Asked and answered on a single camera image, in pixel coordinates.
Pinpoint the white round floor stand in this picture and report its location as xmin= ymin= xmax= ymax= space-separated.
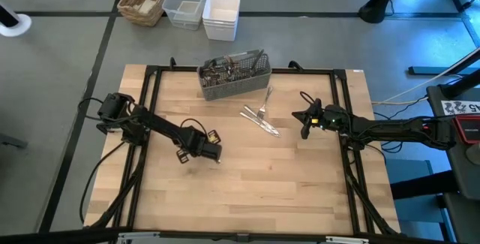
xmin=0 ymin=2 xmax=33 ymax=38

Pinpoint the white cable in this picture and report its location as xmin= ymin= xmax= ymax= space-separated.
xmin=385 ymin=62 xmax=480 ymax=105

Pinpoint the black floor cable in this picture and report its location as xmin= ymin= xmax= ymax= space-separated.
xmin=78 ymin=138 xmax=131 ymax=225

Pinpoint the black cable bundle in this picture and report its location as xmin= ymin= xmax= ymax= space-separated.
xmin=373 ymin=112 xmax=406 ymax=154

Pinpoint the beige card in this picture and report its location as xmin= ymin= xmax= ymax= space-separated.
xmin=137 ymin=0 xmax=157 ymax=14

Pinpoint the white printed label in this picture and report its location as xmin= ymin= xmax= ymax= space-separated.
xmin=441 ymin=100 xmax=480 ymax=116

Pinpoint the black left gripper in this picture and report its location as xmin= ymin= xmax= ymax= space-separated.
xmin=175 ymin=126 xmax=223 ymax=164

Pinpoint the grey round object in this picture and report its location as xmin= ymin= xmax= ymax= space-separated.
xmin=464 ymin=149 xmax=480 ymax=167

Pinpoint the silver spoon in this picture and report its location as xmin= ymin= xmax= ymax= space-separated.
xmin=217 ymin=62 xmax=233 ymax=86
xmin=200 ymin=63 xmax=218 ymax=87

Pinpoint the white plastic bin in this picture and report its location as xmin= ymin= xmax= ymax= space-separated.
xmin=202 ymin=0 xmax=242 ymax=42

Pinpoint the black bar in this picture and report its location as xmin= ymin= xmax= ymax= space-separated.
xmin=389 ymin=170 xmax=461 ymax=200

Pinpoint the black table leg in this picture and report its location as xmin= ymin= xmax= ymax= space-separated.
xmin=407 ymin=47 xmax=480 ymax=77

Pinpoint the blue-grey seat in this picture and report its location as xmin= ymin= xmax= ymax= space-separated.
xmin=385 ymin=158 xmax=447 ymax=224

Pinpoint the black cable with yellow tag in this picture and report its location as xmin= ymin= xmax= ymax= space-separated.
xmin=298 ymin=90 xmax=317 ymax=107
xmin=179 ymin=117 xmax=209 ymax=140

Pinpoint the silver table knife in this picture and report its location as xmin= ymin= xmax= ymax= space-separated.
xmin=239 ymin=111 xmax=281 ymax=138
xmin=243 ymin=104 xmax=281 ymax=136
xmin=250 ymin=50 xmax=266 ymax=73

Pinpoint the black side table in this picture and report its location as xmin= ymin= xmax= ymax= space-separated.
xmin=426 ymin=84 xmax=480 ymax=202

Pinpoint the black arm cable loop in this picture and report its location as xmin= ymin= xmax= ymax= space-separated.
xmin=77 ymin=97 xmax=104 ymax=122

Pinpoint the grey plastic cutlery basket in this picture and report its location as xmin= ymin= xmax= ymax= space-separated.
xmin=196 ymin=48 xmax=273 ymax=102

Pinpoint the wicker basket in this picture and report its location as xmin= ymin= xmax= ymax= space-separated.
xmin=116 ymin=0 xmax=170 ymax=27

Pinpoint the red and black device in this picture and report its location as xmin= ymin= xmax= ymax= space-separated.
xmin=451 ymin=115 xmax=480 ymax=146

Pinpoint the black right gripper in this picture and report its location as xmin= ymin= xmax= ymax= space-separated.
xmin=292 ymin=98 xmax=352 ymax=140

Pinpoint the black table clamp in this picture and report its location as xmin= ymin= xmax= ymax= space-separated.
xmin=96 ymin=122 xmax=125 ymax=135

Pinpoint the grey floor object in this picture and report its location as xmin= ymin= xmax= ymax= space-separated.
xmin=0 ymin=132 xmax=29 ymax=150

